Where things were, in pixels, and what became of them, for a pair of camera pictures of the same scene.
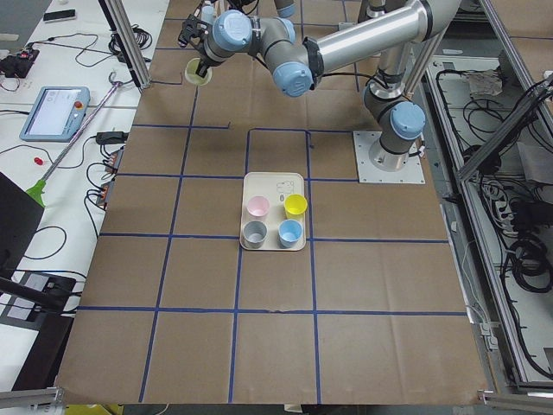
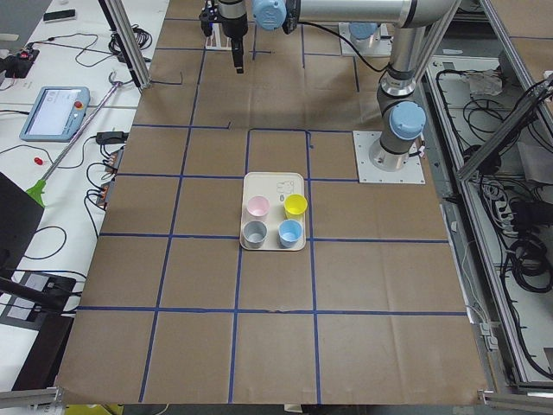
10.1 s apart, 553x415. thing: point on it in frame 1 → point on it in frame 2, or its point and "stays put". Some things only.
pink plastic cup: x=257 y=207 stays put
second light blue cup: x=289 y=232 stays put
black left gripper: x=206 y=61 → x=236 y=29
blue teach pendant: x=56 y=114 stays put
